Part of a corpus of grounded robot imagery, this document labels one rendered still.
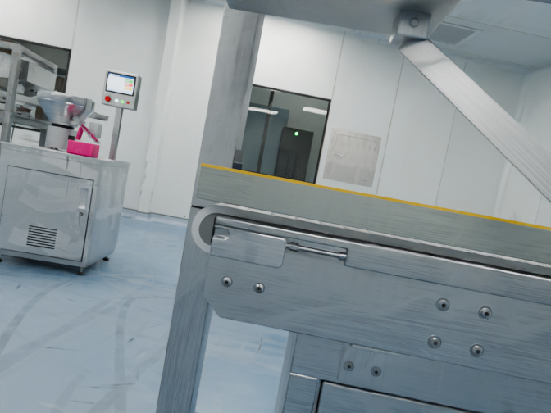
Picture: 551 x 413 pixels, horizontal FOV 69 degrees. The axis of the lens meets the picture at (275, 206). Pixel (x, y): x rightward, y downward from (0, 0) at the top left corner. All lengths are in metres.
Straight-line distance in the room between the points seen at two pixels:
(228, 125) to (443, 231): 0.41
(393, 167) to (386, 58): 1.45
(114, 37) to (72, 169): 3.36
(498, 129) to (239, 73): 0.44
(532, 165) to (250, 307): 0.27
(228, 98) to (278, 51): 4.97
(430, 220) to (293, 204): 0.13
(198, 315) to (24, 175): 2.33
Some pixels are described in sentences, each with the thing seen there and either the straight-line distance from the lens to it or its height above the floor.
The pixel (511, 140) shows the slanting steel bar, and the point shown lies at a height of 0.90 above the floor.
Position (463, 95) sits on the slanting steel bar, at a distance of 0.40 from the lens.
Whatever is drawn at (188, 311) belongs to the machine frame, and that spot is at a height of 0.59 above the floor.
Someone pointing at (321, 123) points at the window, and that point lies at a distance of 5.53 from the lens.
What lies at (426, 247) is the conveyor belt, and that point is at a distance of 0.42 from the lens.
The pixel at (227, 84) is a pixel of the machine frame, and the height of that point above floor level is 0.98.
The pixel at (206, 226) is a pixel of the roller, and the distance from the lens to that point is 0.40.
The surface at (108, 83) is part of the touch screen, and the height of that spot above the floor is 1.29.
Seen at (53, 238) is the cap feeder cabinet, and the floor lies 0.22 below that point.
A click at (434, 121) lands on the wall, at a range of 5.99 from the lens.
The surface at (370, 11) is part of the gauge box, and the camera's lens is 0.44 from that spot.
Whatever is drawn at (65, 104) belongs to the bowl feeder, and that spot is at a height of 1.07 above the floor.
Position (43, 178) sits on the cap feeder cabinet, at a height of 0.58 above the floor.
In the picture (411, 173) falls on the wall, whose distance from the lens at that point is 5.83.
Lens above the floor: 0.84
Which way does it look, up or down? 4 degrees down
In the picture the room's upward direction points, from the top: 10 degrees clockwise
